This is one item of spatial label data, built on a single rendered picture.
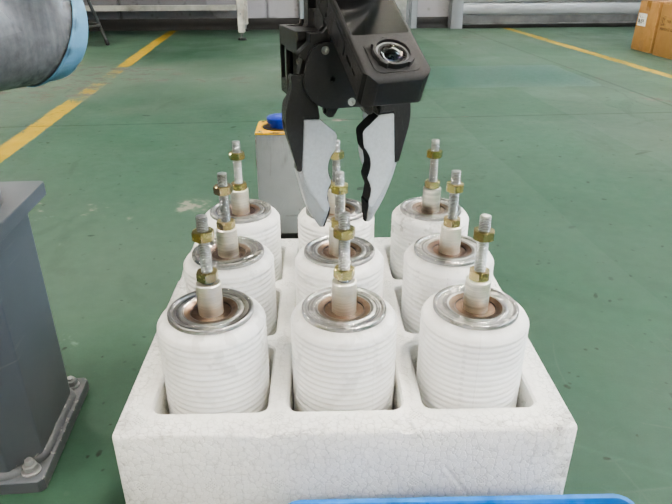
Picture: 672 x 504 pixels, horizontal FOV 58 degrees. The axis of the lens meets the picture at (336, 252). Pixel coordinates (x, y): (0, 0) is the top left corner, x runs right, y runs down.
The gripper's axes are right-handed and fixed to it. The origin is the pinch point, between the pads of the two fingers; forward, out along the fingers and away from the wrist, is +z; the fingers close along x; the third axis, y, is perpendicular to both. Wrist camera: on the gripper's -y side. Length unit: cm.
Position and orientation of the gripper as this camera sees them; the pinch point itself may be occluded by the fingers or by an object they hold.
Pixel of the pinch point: (347, 211)
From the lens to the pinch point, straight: 49.4
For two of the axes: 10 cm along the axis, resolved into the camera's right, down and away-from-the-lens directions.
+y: -3.0, -4.2, 8.6
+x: -9.5, 1.3, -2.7
